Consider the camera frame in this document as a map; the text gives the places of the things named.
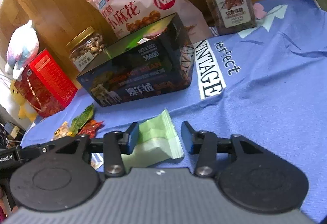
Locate white plush toy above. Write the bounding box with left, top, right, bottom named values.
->
left=4, top=20, right=39, bottom=81

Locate yellow peanut packet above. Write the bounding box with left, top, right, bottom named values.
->
left=52, top=122, right=73, bottom=140

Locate yellow plush toy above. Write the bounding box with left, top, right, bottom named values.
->
left=10, top=80, right=38, bottom=123

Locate pink twisted dough snack bag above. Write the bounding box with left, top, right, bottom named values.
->
left=87, top=0, right=212, bottom=43

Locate red gift box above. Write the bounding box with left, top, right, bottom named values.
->
left=14, top=50, right=78, bottom=118

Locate green vegetable snack packet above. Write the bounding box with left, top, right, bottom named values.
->
left=70, top=104, right=94, bottom=137

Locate gold lid cashew jar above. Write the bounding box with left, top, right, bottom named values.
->
left=66, top=26, right=106, bottom=72

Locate open metal tin box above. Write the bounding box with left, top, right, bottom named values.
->
left=77, top=13, right=195, bottom=107

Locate blue printed cloth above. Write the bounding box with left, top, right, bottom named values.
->
left=20, top=0, right=327, bottom=223

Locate red snack packet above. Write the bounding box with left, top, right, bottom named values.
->
left=78, top=119, right=103, bottom=139

